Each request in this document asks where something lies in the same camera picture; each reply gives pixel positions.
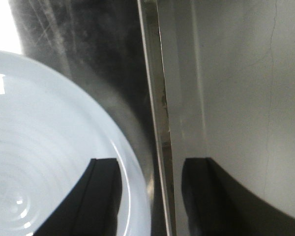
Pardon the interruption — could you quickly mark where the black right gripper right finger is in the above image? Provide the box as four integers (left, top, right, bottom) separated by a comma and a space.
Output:
181, 157, 295, 236

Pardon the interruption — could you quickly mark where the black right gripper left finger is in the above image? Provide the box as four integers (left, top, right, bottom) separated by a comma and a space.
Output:
34, 158, 122, 236

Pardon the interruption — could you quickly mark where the light blue plate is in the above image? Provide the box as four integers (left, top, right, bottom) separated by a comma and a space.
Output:
0, 51, 151, 236

